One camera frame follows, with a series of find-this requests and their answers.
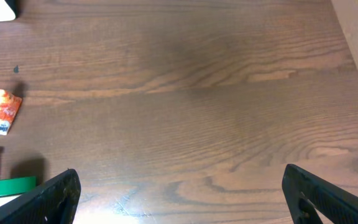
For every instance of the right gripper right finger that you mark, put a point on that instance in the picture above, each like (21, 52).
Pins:
(307, 195)

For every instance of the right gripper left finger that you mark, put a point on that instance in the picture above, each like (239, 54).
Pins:
(54, 201)

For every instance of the green lid jar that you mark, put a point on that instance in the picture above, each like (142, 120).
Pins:
(13, 188)

